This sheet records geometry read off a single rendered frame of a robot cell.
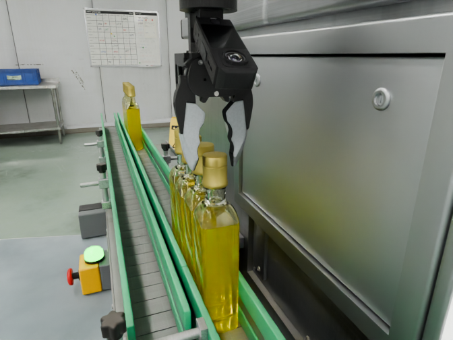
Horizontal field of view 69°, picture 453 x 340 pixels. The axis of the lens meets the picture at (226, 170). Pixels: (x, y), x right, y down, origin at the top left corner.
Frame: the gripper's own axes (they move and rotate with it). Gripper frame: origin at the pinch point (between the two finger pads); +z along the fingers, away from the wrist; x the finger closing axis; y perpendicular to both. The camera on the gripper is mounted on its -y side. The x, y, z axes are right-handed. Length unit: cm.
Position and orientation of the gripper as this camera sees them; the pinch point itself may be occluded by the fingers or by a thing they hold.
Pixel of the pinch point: (214, 160)
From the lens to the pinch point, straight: 45.1
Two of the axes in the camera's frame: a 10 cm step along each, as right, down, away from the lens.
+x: -9.4, 1.1, -3.2
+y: -3.4, -3.1, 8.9
